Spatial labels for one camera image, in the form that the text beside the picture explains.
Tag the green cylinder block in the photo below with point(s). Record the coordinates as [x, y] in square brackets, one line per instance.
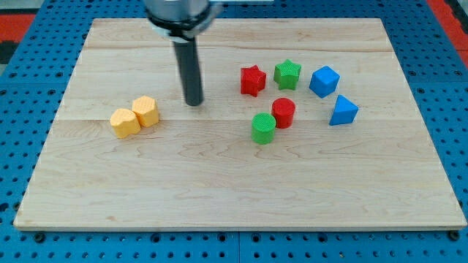
[263, 128]

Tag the red cylinder block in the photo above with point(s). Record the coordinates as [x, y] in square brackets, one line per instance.
[283, 110]

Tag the red star block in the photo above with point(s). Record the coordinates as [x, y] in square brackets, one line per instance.
[253, 80]

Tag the wooden board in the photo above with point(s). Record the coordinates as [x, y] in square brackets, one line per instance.
[198, 169]

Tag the green star block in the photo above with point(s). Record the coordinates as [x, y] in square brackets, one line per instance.
[286, 75]

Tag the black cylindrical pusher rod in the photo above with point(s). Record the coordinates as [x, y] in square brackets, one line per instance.
[189, 70]

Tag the yellow hexagon block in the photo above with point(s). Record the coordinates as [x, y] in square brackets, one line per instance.
[146, 110]

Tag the blue cube block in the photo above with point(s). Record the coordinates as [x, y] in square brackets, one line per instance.
[324, 81]

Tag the yellow heart block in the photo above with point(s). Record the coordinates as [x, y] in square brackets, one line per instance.
[124, 123]

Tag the blue triangle block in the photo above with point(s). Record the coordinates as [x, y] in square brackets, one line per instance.
[344, 111]

